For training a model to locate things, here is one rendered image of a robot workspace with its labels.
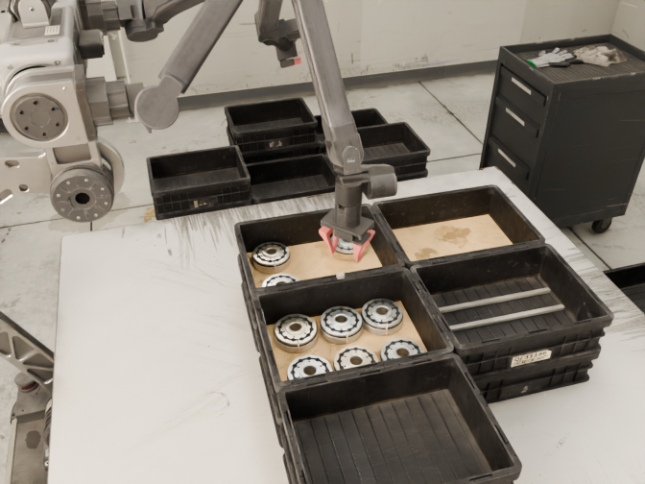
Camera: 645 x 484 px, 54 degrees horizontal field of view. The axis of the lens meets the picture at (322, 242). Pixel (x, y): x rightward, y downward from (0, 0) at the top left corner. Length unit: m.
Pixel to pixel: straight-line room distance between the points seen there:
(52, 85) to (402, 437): 0.95
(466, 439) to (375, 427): 0.19
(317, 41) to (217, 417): 0.89
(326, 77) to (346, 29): 3.41
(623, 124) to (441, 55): 2.18
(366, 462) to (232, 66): 3.57
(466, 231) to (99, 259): 1.14
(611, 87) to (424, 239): 1.39
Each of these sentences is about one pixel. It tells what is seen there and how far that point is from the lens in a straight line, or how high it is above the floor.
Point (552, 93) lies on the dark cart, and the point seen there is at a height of 0.86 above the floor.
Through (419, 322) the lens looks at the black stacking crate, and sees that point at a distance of 1.56.
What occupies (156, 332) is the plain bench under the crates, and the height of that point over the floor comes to 0.70.
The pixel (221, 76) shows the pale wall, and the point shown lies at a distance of 4.57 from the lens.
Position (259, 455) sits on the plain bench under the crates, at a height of 0.70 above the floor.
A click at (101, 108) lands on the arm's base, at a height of 1.46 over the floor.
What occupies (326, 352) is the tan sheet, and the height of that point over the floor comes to 0.83.
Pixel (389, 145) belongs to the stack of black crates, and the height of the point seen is 0.49.
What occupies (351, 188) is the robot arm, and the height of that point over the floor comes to 1.26.
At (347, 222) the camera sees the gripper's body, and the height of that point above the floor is 1.17.
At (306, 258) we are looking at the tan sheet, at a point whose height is 0.83.
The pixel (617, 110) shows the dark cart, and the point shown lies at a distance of 3.10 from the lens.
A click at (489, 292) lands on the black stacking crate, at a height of 0.83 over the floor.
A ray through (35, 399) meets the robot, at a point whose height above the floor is 0.28.
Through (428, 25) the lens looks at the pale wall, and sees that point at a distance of 4.91.
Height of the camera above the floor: 1.95
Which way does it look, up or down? 37 degrees down
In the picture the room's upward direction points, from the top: straight up
